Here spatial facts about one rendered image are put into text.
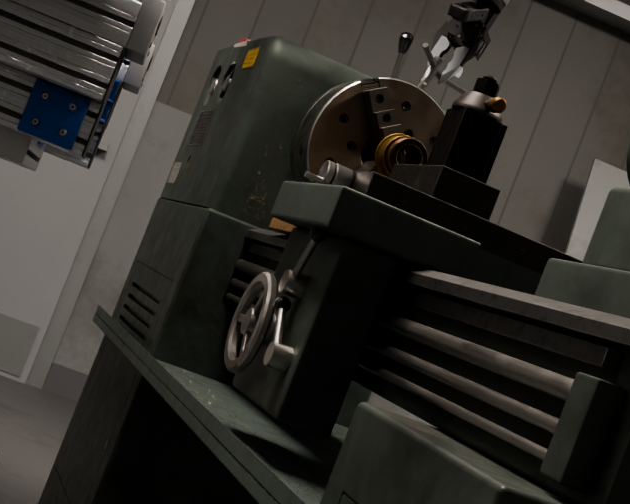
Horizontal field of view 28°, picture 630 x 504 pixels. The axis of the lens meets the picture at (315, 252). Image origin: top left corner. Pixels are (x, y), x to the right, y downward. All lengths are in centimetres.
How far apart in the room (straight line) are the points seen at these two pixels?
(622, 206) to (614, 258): 7
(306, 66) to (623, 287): 138
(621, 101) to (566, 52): 34
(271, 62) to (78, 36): 69
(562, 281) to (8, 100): 96
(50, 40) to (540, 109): 392
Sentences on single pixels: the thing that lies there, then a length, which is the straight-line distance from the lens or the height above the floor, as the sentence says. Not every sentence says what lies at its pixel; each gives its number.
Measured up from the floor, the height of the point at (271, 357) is 68.
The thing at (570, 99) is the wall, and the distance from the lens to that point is 575.
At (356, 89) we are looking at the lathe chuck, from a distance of 248.
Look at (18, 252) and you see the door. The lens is 532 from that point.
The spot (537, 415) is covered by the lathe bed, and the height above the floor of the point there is 74.
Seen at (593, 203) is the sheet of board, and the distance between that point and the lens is 548.
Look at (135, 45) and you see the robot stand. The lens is 199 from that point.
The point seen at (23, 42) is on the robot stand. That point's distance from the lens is 199.
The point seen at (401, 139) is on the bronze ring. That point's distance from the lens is 236.
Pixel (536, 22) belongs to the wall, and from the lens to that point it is 573.
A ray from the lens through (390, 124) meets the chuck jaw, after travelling 243.
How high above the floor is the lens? 78
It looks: 2 degrees up
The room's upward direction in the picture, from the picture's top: 21 degrees clockwise
